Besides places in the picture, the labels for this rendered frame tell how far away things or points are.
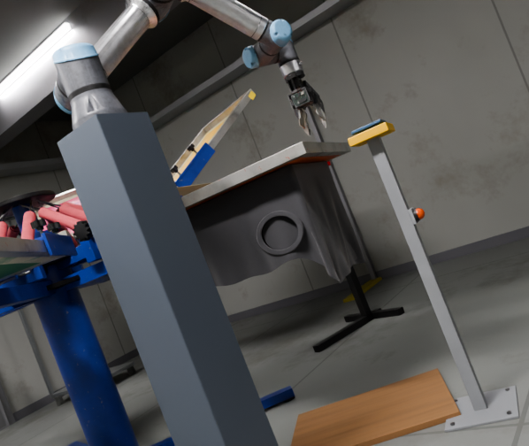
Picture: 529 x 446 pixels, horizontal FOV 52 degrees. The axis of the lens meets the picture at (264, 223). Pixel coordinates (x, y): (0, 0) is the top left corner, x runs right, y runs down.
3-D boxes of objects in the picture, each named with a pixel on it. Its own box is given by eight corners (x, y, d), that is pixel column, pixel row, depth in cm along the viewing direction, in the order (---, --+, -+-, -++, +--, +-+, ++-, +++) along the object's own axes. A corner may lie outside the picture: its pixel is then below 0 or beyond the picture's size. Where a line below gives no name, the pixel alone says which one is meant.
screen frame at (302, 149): (351, 150, 219) (348, 142, 219) (306, 152, 165) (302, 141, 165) (195, 219, 250) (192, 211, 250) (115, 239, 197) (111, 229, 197)
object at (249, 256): (332, 265, 183) (292, 165, 184) (325, 270, 175) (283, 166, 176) (220, 303, 201) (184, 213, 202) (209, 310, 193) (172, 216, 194)
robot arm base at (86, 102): (96, 115, 136) (82, 79, 136) (64, 140, 145) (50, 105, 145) (140, 113, 149) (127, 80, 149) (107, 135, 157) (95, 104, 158)
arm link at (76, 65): (69, 88, 139) (49, 39, 139) (65, 108, 151) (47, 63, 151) (114, 79, 144) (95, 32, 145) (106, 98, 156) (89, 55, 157)
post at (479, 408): (516, 387, 178) (407, 116, 180) (519, 418, 158) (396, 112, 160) (449, 401, 187) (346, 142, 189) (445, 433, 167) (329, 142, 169)
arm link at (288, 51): (263, 42, 193) (282, 39, 197) (273, 72, 193) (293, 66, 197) (272, 32, 186) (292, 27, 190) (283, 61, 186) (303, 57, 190)
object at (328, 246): (367, 261, 215) (327, 160, 216) (339, 288, 174) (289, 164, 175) (360, 263, 217) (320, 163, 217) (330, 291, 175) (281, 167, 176)
